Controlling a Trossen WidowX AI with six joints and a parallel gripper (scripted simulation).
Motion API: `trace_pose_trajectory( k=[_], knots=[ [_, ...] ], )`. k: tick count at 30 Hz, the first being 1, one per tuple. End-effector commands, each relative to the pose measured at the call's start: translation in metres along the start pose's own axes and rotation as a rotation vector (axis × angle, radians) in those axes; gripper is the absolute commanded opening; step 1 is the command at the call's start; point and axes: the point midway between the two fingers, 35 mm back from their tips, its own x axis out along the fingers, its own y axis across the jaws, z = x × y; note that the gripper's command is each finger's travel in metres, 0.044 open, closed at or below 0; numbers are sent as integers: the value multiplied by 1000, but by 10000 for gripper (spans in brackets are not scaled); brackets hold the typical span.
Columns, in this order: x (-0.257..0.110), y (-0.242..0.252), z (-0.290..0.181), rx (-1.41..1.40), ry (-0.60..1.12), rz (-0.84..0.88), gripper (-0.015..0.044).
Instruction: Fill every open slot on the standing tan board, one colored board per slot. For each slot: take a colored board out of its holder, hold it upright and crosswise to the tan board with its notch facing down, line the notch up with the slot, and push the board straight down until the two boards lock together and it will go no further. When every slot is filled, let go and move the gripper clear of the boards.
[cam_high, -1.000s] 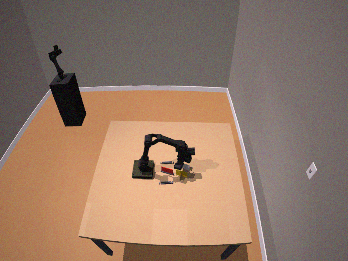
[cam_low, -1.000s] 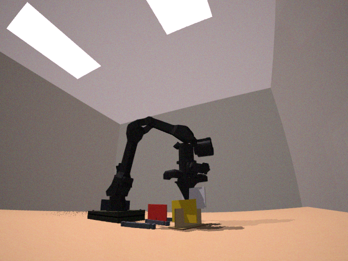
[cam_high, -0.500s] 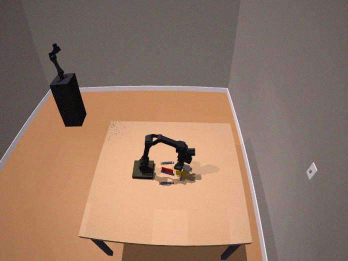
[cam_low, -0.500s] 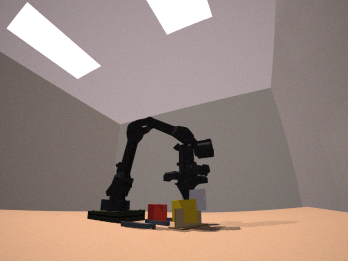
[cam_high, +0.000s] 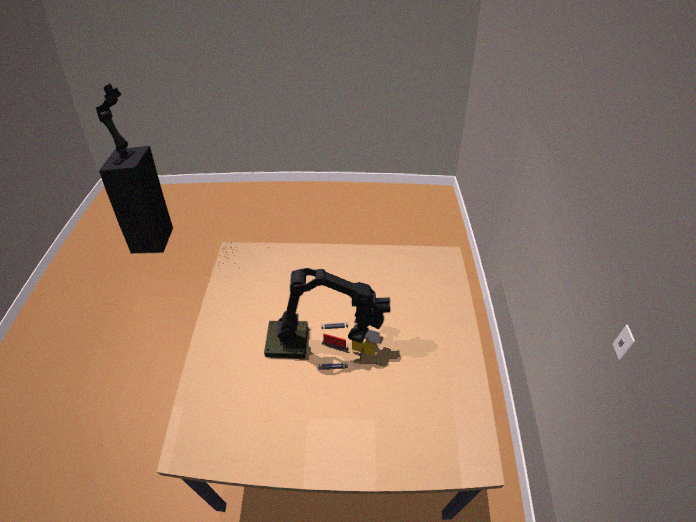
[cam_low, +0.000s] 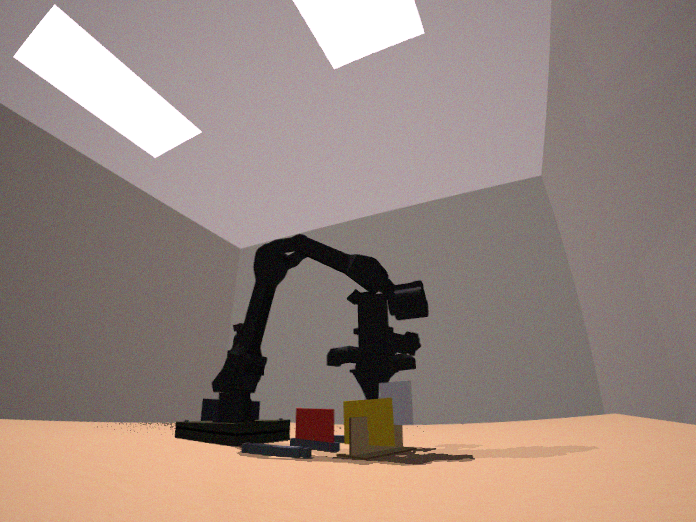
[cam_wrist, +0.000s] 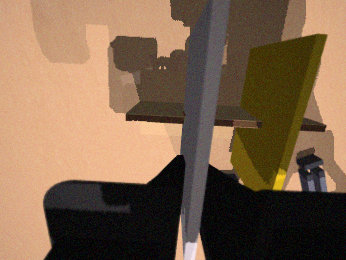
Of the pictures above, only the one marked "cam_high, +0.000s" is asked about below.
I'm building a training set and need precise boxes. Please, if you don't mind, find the olive board with notch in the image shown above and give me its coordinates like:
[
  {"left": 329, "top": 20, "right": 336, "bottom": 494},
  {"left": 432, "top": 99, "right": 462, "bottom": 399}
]
[{"left": 352, "top": 341, "right": 375, "bottom": 356}]

